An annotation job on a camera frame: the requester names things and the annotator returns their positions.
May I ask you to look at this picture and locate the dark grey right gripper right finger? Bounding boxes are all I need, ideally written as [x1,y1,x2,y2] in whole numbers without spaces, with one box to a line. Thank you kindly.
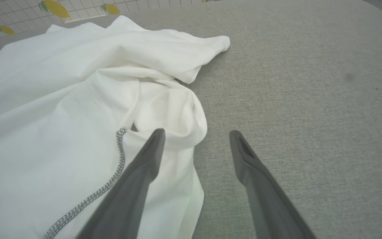
[229,130,316,239]

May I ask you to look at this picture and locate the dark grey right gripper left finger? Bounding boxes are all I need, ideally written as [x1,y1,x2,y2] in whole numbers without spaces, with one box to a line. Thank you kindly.
[76,128,166,239]

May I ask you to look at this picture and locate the white shirt with grey stitching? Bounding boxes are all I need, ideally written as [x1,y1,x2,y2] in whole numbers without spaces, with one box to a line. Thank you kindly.
[0,15,230,239]

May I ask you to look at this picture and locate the grey fabric sofa cushion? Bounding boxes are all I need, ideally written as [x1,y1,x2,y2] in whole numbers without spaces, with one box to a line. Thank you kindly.
[0,0,382,239]

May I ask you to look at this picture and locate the lemon print grid panel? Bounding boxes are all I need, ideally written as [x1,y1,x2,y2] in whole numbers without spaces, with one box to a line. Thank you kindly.
[0,0,211,42]

